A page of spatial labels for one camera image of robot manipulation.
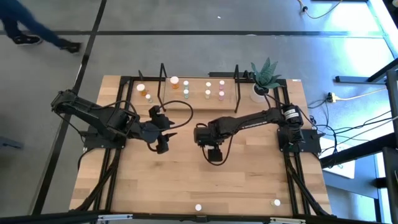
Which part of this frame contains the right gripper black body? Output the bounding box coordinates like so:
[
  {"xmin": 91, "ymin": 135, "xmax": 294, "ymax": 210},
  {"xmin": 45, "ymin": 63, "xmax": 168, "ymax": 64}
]
[{"xmin": 194, "ymin": 123, "xmax": 223, "ymax": 162}]

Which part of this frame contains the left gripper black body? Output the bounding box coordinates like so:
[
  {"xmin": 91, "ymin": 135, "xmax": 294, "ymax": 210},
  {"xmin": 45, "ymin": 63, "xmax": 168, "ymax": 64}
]
[{"xmin": 141, "ymin": 105, "xmax": 171, "ymax": 156}]

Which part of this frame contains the green plant in white pot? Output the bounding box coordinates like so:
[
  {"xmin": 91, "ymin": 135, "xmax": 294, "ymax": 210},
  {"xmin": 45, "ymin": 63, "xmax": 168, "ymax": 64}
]
[{"xmin": 249, "ymin": 57, "xmax": 283, "ymax": 104}]

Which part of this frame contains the white paper sheet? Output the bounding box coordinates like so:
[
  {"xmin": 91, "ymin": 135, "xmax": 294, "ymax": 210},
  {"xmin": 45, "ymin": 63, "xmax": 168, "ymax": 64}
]
[{"xmin": 320, "ymin": 136, "xmax": 356, "ymax": 180}]

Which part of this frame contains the black beam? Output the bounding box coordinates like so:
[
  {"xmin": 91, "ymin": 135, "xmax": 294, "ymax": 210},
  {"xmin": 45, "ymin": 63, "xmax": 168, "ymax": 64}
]
[{"xmin": 0, "ymin": 210, "xmax": 398, "ymax": 224}]

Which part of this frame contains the grey floor object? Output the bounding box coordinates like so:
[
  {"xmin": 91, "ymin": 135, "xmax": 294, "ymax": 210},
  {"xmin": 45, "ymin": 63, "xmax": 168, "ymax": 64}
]
[{"xmin": 0, "ymin": 136, "xmax": 24, "ymax": 150}]

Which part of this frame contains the person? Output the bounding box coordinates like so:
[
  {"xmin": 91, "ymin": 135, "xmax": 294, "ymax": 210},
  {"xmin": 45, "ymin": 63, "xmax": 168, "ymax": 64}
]
[{"xmin": 0, "ymin": 0, "xmax": 82, "ymax": 54}]

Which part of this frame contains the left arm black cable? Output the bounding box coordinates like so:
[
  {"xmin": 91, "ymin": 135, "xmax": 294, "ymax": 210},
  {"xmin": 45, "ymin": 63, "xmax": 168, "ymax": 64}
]
[{"xmin": 160, "ymin": 99, "xmax": 194, "ymax": 130}]

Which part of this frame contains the black aluminium table frame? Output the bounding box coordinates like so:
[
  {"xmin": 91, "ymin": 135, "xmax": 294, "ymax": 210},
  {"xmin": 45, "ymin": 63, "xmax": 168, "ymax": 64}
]
[{"xmin": 73, "ymin": 72, "xmax": 333, "ymax": 218}]

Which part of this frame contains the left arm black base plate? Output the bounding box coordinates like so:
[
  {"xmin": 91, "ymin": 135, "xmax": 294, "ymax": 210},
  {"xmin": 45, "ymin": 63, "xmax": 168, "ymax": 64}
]
[{"xmin": 83, "ymin": 123, "xmax": 129, "ymax": 149}]

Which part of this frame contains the silver aluminium bracket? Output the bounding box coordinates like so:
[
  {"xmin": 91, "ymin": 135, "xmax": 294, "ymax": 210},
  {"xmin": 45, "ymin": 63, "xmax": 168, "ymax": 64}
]
[
  {"xmin": 269, "ymin": 217, "xmax": 306, "ymax": 224},
  {"xmin": 98, "ymin": 213, "xmax": 134, "ymax": 223}
]

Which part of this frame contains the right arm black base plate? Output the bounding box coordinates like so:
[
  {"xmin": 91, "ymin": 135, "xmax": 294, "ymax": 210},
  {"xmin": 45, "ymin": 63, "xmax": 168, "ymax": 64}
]
[{"xmin": 277, "ymin": 128, "xmax": 322, "ymax": 154}]

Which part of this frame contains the black floor cable bundle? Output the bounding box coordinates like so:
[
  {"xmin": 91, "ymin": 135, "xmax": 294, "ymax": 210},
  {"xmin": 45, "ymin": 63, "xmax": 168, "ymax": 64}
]
[{"xmin": 306, "ymin": 99, "xmax": 398, "ymax": 169}]

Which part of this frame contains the yellow power strip with cable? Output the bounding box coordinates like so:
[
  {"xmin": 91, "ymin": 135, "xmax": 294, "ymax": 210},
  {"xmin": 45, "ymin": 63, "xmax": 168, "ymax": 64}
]
[{"xmin": 326, "ymin": 88, "xmax": 388, "ymax": 104}]

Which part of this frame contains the beige floor cable black plug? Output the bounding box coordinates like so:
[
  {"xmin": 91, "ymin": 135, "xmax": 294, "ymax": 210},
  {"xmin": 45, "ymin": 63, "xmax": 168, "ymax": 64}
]
[{"xmin": 297, "ymin": 0, "xmax": 345, "ymax": 20}]

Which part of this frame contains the black metal desk frame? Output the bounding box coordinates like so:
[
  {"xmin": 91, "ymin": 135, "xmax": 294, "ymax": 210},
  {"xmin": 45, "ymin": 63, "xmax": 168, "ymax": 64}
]
[{"xmin": 320, "ymin": 58, "xmax": 398, "ymax": 224}]

